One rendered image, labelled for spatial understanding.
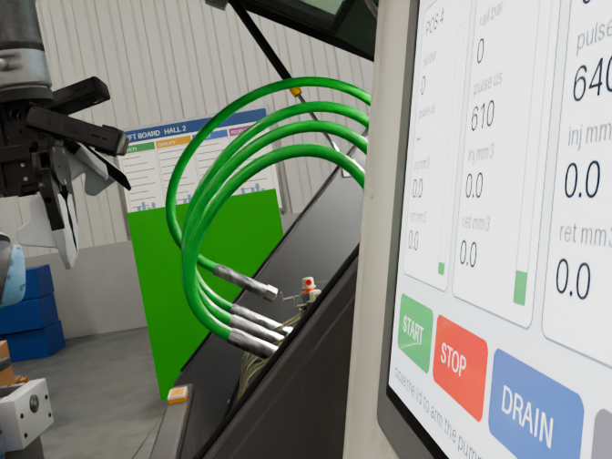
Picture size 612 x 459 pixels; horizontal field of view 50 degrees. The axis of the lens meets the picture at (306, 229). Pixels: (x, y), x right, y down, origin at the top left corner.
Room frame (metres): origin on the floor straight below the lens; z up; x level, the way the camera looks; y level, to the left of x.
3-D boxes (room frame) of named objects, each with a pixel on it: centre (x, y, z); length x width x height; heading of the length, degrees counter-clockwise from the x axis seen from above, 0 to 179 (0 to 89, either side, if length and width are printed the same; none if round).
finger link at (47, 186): (0.76, 0.28, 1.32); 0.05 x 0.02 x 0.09; 5
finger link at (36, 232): (0.77, 0.30, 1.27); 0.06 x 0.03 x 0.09; 95
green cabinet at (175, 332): (4.59, 0.67, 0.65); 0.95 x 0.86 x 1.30; 96
